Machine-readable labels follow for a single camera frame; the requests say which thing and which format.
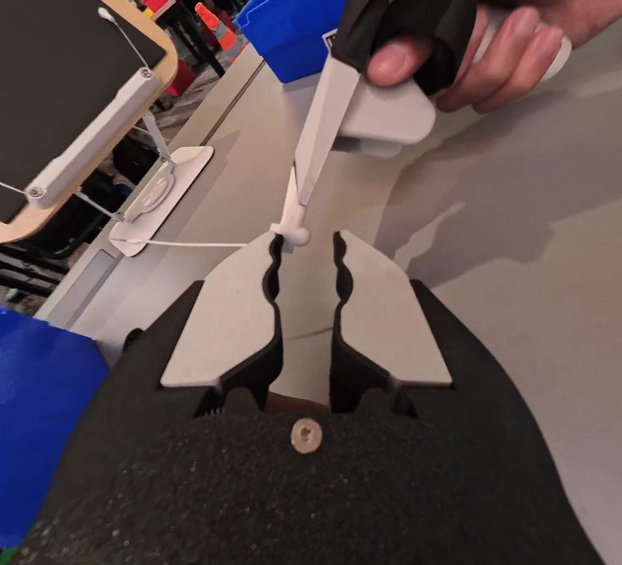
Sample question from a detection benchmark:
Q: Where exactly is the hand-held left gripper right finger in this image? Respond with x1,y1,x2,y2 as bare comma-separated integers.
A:
330,230,455,413

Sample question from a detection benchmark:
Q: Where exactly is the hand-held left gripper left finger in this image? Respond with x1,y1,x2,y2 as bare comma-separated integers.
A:
159,232,284,412

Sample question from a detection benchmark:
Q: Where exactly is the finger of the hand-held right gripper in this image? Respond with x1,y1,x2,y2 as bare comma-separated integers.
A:
294,53,363,208

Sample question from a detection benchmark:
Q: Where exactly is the blue plastic bin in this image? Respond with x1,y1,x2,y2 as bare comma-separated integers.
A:
0,305,110,551
233,0,433,84

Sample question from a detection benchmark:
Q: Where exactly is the orange traffic cone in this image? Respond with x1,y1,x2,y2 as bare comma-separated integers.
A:
194,2,247,63

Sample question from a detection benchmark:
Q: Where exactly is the red bag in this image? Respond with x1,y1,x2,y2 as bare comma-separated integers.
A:
165,59,196,97

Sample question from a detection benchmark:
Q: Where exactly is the black wooden book stand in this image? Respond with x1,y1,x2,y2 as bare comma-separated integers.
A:
0,0,214,257

